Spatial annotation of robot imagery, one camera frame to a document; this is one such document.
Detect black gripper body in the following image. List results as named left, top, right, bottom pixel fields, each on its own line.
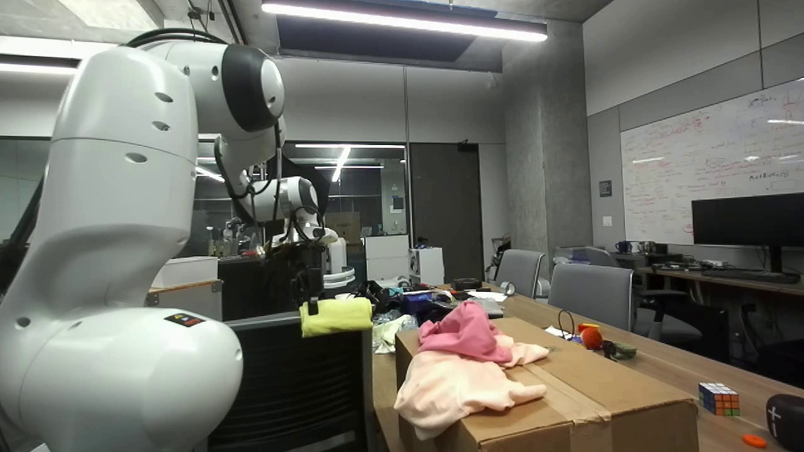
left=269, top=239, right=329, bottom=297

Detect yellow cloth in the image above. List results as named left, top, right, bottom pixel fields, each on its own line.
left=297, top=297, right=376, bottom=339

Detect pink cloth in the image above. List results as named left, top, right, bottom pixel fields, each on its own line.
left=416, top=298, right=514, bottom=364

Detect peach cloth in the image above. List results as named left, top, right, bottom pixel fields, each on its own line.
left=392, top=331, right=550, bottom=441

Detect grey office chair with headrest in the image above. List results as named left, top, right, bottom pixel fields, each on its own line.
left=209, top=310, right=375, bottom=452

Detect white rectangular box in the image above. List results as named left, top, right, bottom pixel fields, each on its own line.
left=148, top=254, right=220, bottom=292

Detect large cardboard box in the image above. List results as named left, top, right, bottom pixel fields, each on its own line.
left=395, top=315, right=700, bottom=452

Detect white canister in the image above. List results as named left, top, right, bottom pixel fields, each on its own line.
left=324, top=231, right=348, bottom=273

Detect pale crumpled plastic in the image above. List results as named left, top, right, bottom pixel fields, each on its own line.
left=371, top=310, right=419, bottom=354

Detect wide white cabinet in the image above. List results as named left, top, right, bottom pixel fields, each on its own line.
left=361, top=233, right=411, bottom=285

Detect wooden side desk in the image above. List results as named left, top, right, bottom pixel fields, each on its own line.
left=145, top=278, right=226, bottom=326

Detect black cloth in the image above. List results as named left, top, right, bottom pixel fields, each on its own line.
left=367, top=285, right=481, bottom=326

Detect narrow white cabinet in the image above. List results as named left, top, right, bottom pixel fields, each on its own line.
left=414, top=246, right=446, bottom=290

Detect dark door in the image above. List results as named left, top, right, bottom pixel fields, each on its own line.
left=410, top=140, right=485, bottom=287

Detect white papers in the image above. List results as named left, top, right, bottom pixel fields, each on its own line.
left=461, top=287, right=510, bottom=307

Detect long ceiling light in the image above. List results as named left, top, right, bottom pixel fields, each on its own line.
left=258, top=0, right=550, bottom=46

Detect orange ball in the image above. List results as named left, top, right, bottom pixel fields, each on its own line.
left=576, top=321, right=604, bottom=352

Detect dark green object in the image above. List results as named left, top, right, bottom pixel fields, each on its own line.
left=601, top=336, right=638, bottom=364

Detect long wooden table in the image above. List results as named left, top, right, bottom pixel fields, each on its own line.
left=367, top=292, right=804, bottom=452

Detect Rubik's cube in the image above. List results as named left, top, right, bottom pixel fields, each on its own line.
left=696, top=379, right=743, bottom=419

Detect long wooden desk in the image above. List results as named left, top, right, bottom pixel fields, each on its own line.
left=647, top=266, right=804, bottom=305

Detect black keyboard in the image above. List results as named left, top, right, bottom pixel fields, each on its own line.
left=700, top=266, right=800, bottom=285

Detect large black monitor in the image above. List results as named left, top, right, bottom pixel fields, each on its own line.
left=687, top=190, right=804, bottom=273

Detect black round speaker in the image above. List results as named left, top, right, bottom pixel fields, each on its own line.
left=763, top=393, right=804, bottom=452

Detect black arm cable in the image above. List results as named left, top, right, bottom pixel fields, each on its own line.
left=270, top=124, right=287, bottom=221

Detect wall whiteboard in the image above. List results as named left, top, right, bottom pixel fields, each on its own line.
left=618, top=76, right=804, bottom=246

